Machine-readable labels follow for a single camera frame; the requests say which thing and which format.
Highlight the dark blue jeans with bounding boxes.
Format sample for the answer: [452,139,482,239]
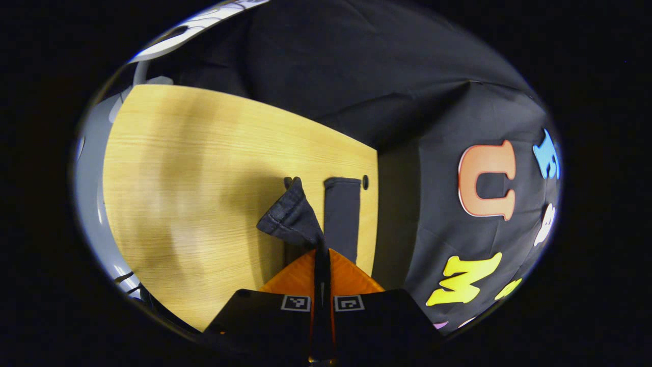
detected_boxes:
[256,176,363,266]

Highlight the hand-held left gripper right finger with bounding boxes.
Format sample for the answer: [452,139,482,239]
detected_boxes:
[323,248,445,360]

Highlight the black backdrop cloth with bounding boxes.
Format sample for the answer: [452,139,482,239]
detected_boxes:
[148,0,562,337]

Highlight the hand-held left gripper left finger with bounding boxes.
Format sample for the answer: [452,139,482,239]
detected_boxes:
[203,248,323,360]

